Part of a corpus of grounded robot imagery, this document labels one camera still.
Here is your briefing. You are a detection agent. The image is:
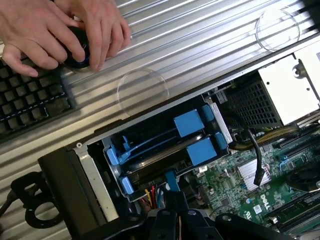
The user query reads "black ring bracket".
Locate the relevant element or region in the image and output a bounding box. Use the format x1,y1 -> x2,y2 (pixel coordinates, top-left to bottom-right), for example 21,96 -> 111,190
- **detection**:
0,172 -> 63,230

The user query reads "empty blue disk carrier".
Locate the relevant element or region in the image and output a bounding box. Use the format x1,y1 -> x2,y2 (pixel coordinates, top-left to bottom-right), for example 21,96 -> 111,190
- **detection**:
106,104 -> 215,166

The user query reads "black wire with plug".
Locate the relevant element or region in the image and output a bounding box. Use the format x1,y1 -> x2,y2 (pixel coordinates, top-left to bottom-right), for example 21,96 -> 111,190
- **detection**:
247,127 -> 267,187

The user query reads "metal disk bay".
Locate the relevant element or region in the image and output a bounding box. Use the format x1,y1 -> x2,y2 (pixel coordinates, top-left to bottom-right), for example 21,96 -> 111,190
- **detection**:
101,93 -> 235,203

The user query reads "black RAM slot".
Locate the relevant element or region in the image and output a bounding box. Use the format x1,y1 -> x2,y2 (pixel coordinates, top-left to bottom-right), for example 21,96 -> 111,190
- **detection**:
279,214 -> 320,237

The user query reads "black graphics card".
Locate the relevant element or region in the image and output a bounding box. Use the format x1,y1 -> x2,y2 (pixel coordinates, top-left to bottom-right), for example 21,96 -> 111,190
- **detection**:
284,159 -> 320,193

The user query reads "silver power supply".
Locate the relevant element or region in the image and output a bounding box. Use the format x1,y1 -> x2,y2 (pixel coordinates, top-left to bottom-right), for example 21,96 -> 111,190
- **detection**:
217,44 -> 320,128

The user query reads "long black expansion slot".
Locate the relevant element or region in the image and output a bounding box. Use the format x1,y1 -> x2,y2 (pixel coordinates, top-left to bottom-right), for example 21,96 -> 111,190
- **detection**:
279,149 -> 320,166
271,131 -> 320,151

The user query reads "red yellow disk power wire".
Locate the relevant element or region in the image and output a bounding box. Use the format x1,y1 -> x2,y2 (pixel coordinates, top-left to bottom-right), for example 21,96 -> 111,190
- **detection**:
139,181 -> 166,211

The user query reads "open PC case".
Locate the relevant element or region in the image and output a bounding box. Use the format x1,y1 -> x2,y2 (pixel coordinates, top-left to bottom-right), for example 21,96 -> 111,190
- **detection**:
37,29 -> 320,240

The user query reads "person's left hand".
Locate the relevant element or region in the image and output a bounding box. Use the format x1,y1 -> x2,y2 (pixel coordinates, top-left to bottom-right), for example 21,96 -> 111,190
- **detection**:
54,0 -> 133,73

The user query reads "silver chipset heat sink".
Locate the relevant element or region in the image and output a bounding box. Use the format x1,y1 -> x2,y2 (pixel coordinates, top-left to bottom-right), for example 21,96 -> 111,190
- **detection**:
237,159 -> 272,192

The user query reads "braided yellow black cable bundle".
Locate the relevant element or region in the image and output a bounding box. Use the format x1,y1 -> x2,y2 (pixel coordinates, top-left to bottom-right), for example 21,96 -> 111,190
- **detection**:
229,124 -> 301,151

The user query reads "black keyboard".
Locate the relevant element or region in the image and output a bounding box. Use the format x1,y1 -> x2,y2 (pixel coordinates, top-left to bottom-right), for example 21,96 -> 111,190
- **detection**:
0,58 -> 76,137

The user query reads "green motherboard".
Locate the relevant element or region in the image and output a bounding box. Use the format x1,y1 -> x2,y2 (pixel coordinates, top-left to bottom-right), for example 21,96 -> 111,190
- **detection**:
194,129 -> 320,240

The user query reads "clear round disc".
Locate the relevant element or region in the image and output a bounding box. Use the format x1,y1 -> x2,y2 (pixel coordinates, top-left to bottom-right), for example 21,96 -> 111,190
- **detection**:
116,67 -> 171,116
254,7 -> 301,53

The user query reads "person's right hand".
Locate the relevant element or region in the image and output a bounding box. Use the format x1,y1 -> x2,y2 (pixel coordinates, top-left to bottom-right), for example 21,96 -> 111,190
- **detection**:
0,0 -> 88,78

